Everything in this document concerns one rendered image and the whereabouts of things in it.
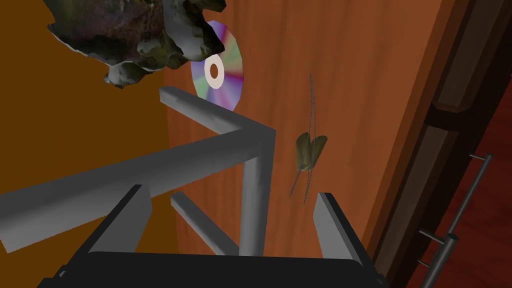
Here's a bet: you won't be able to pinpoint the thick grey bar handle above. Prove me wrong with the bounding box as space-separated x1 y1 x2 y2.
417 228 460 288

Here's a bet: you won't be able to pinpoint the grey rough rock lump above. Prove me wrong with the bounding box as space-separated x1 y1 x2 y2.
41 0 228 90

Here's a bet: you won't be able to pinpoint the thin grey bar handle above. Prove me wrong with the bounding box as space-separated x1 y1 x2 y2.
447 153 494 237

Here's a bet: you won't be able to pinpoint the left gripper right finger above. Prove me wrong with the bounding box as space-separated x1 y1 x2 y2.
312 192 375 268

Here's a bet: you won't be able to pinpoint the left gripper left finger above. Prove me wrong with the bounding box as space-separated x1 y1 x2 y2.
73 183 154 257

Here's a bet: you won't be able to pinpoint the orange-brown wooden table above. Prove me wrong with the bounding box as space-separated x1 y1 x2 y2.
163 0 458 259

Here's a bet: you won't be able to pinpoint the dark brown panelled cabinet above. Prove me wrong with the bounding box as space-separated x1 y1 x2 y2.
372 0 512 288

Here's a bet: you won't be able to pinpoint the shiny compact disc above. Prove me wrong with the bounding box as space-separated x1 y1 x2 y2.
190 19 245 113

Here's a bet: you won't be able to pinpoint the grey metal bar frame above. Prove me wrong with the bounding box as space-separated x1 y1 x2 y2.
0 85 277 257

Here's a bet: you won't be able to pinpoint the olive dog tags on chain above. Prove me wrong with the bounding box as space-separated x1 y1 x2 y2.
288 71 329 205

